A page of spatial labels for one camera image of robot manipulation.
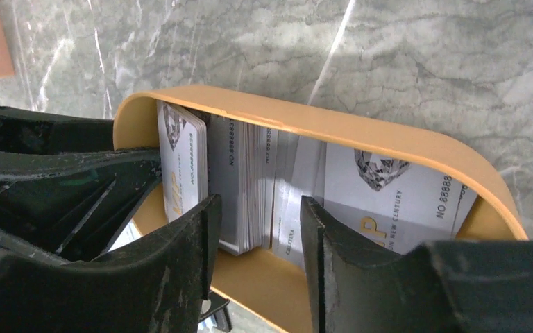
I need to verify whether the credit card in tray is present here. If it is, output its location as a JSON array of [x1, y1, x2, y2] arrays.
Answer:
[[271, 130, 479, 270]]

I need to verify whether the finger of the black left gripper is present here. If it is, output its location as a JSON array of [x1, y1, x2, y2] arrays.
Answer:
[[0, 106, 113, 154], [0, 148, 161, 264]]

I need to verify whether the leaning white VIP card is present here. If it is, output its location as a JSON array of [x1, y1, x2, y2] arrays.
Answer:
[[157, 101, 208, 222]]

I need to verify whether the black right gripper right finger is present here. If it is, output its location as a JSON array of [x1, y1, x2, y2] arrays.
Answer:
[[301, 196, 533, 332]]

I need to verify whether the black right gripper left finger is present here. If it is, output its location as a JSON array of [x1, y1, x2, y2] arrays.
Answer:
[[0, 195, 222, 332]]

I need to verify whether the orange oval tray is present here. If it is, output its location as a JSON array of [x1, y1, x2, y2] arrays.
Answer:
[[112, 85, 527, 332]]

